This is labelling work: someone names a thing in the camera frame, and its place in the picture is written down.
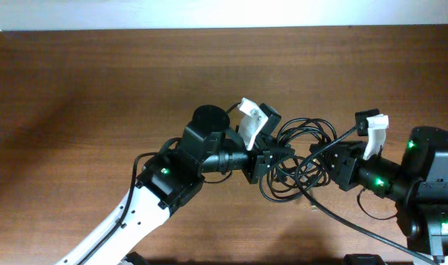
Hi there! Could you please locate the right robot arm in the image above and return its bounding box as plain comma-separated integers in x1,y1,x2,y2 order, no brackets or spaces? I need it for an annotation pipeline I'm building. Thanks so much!
320,126,448,263

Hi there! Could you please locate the right camera cable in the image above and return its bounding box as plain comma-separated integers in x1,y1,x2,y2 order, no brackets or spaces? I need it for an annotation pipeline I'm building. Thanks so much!
293,124,442,265

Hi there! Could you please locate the thick black HDMI cable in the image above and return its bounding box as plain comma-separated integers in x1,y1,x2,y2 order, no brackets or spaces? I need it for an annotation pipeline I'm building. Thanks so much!
259,117,339,203

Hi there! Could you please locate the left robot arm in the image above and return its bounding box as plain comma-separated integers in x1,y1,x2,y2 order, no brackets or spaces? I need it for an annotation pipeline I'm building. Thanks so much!
59,100,294,264

